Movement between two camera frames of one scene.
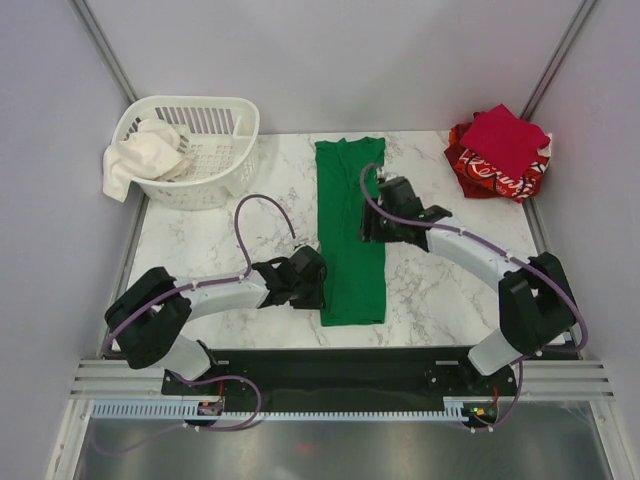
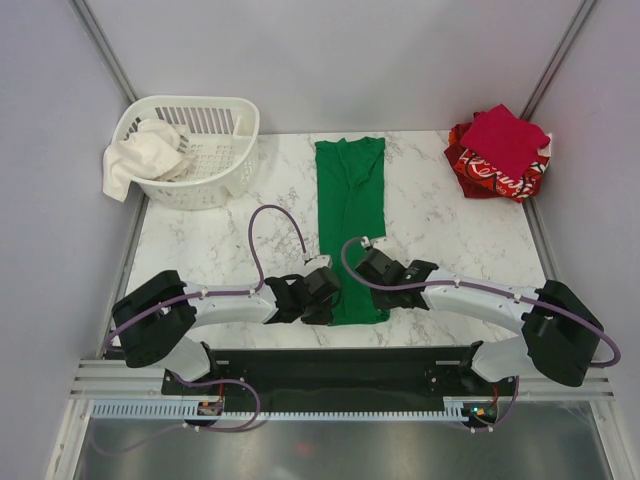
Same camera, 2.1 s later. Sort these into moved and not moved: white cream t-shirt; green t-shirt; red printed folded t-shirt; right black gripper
Moved: right black gripper
Not moved: red printed folded t-shirt; green t-shirt; white cream t-shirt
